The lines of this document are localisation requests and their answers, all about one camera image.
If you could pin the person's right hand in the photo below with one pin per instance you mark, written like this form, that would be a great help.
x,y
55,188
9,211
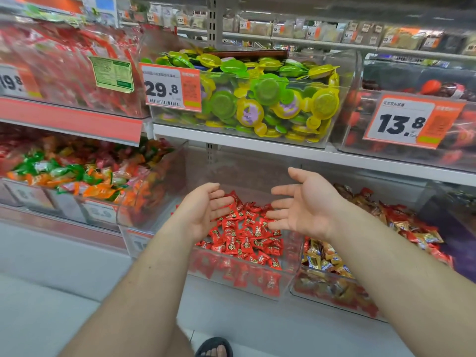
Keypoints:
x,y
310,208

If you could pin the person's left hand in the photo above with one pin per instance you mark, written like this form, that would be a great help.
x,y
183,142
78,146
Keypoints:
x,y
199,213

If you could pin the person's right middle finger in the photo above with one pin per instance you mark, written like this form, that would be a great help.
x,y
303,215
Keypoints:
x,y
284,203

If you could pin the person's right little finger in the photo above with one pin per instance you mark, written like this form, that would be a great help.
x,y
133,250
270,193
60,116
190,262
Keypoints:
x,y
279,224

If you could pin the person's left thumb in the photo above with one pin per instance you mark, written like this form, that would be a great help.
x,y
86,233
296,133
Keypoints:
x,y
210,188

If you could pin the person's right thumb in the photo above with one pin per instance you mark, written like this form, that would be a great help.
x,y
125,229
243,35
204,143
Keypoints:
x,y
302,175

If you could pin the person's left forearm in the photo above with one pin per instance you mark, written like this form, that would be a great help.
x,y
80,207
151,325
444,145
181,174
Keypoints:
x,y
137,293

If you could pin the person's right forearm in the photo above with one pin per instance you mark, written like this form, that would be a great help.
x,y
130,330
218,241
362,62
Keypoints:
x,y
401,289

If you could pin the white shelf board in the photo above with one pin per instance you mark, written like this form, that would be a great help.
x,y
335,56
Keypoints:
x,y
297,150

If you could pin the pile of small red wrapped candies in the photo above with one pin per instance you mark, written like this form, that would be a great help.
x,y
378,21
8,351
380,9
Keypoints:
x,y
249,237

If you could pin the clear bin of mixed candies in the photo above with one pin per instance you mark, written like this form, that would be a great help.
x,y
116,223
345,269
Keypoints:
x,y
156,204

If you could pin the clear bin of round candies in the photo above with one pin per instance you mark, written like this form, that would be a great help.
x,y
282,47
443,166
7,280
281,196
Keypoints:
x,y
260,133

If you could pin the clear bin of small red candies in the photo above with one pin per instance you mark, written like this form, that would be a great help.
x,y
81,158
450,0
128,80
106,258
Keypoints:
x,y
245,282

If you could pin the clear bin of gold candies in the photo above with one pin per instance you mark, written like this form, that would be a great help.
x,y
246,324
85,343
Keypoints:
x,y
323,293

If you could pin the pile of green yellow round candies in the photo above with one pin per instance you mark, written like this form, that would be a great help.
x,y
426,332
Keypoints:
x,y
267,96

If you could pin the clear bin of dark candies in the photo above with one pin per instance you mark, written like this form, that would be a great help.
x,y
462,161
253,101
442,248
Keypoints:
x,y
409,156

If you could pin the pile of gold red candies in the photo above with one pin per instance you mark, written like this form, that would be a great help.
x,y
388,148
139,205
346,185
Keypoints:
x,y
401,223

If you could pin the large white orange price label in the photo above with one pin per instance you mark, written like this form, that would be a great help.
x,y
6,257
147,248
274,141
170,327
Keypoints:
x,y
409,122

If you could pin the pile of orange green candies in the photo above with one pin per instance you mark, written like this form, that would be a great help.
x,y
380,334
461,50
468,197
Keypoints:
x,y
81,170

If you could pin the black sandal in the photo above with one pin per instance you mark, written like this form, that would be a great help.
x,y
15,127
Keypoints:
x,y
214,347

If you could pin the row of packaged snacks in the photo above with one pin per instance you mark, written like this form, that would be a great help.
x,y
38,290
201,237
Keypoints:
x,y
334,33

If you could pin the green sticker label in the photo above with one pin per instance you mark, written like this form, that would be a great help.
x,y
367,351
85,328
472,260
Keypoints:
x,y
112,75

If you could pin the orange shelf edge strip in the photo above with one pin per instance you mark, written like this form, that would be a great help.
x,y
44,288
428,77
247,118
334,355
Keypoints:
x,y
70,120
63,230

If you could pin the clear bin with purple contents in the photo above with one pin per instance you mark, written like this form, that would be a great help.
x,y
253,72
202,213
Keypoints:
x,y
455,234

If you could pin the pile of dark red candies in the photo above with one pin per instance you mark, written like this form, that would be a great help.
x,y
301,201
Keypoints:
x,y
446,89

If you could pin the clear bin of red packets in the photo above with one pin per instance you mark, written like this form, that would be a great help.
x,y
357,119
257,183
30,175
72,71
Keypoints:
x,y
67,100

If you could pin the pile of red snack packets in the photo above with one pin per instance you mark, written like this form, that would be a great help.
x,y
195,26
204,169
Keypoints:
x,y
55,55

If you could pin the grey shelf upright post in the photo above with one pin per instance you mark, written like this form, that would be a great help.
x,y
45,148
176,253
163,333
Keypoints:
x,y
214,22

